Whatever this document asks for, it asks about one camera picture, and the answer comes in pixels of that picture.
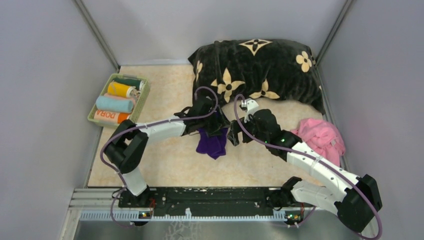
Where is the yellow rolled towel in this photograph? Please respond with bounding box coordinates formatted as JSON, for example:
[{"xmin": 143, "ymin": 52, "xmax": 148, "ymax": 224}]
[{"xmin": 107, "ymin": 81, "xmax": 137, "ymax": 98}]

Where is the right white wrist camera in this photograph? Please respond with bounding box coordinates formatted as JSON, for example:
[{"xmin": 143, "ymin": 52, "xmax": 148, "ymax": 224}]
[{"xmin": 239, "ymin": 98, "xmax": 260, "ymax": 116}]

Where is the black floral blanket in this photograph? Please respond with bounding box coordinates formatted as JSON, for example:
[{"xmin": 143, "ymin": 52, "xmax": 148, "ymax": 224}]
[{"xmin": 187, "ymin": 38, "xmax": 326, "ymax": 115}]

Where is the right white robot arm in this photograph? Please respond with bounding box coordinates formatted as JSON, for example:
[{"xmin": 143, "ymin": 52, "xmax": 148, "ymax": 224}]
[{"xmin": 228, "ymin": 109, "xmax": 383, "ymax": 240}]

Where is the dark green rolled towel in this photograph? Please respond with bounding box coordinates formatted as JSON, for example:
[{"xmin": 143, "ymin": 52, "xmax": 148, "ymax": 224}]
[{"xmin": 112, "ymin": 77, "xmax": 145, "ymax": 91}]

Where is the purple towel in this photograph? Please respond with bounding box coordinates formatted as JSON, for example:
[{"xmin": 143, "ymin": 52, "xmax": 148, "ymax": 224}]
[{"xmin": 196, "ymin": 112, "xmax": 229, "ymax": 160}]

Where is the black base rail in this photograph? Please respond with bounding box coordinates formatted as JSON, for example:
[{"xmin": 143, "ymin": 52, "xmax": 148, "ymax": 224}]
[{"xmin": 118, "ymin": 187, "xmax": 309, "ymax": 217}]

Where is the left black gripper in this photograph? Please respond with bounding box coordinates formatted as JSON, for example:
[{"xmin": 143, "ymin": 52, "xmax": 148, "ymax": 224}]
[{"xmin": 197, "ymin": 104, "xmax": 231, "ymax": 137}]

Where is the orange DORA rolled towel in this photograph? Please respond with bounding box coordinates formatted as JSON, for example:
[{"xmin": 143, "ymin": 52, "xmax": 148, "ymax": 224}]
[{"xmin": 93, "ymin": 109, "xmax": 131, "ymax": 124}]

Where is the light blue towel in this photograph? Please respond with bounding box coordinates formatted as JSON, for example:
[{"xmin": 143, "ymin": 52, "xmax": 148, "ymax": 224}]
[{"xmin": 95, "ymin": 96, "xmax": 134, "ymax": 114}]

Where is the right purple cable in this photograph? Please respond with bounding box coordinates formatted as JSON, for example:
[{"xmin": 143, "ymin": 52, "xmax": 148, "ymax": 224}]
[{"xmin": 233, "ymin": 93, "xmax": 383, "ymax": 240}]

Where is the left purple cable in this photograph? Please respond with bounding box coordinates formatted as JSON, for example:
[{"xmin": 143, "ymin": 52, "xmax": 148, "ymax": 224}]
[{"xmin": 99, "ymin": 86, "xmax": 220, "ymax": 229}]

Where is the pink rolled towel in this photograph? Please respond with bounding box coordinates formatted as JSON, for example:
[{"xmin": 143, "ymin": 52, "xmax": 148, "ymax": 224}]
[{"xmin": 103, "ymin": 93, "xmax": 137, "ymax": 105}]

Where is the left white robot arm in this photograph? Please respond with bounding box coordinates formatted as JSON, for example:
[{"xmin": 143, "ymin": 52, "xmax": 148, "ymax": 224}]
[{"xmin": 101, "ymin": 96, "xmax": 230, "ymax": 207}]

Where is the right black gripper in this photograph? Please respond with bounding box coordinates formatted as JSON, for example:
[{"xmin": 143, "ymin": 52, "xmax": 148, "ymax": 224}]
[{"xmin": 226, "ymin": 115, "xmax": 269, "ymax": 146}]

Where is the purple cable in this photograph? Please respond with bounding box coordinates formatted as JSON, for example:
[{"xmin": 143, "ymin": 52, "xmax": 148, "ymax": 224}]
[
  {"xmin": 99, "ymin": 86, "xmax": 220, "ymax": 229},
  {"xmin": 233, "ymin": 93, "xmax": 383, "ymax": 240}
]

